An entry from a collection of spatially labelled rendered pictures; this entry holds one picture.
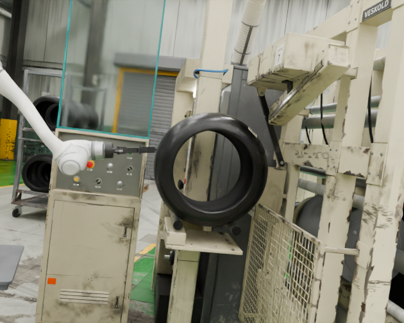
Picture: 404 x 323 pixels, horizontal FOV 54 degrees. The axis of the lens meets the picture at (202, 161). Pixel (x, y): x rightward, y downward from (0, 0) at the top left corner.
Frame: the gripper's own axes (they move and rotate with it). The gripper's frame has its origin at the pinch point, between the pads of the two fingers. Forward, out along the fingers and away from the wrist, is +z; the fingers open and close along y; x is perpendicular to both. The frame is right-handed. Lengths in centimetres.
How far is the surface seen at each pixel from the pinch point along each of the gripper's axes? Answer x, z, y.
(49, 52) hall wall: -255, -291, 1063
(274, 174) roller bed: 15, 70, 17
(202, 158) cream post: 6.3, 30.0, 23.7
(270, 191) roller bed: 25, 67, 17
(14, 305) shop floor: 111, -94, 89
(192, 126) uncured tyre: -11.0, 20.9, -11.2
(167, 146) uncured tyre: -1.9, 9.3, -10.3
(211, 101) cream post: -25.3, 35.7, 23.7
